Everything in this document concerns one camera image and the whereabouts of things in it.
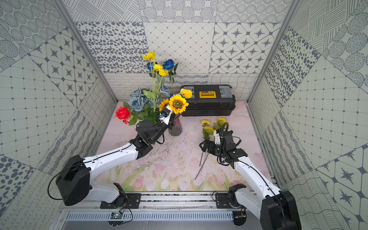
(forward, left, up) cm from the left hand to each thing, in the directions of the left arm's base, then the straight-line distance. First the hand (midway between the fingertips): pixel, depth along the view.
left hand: (179, 110), depth 69 cm
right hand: (-7, -15, -25) cm, 30 cm away
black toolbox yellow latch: (+26, -19, -17) cm, 36 cm away
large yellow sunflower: (+8, -17, -31) cm, 36 cm away
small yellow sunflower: (+10, +10, -5) cm, 15 cm away
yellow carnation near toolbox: (+12, -4, 0) cm, 13 cm away
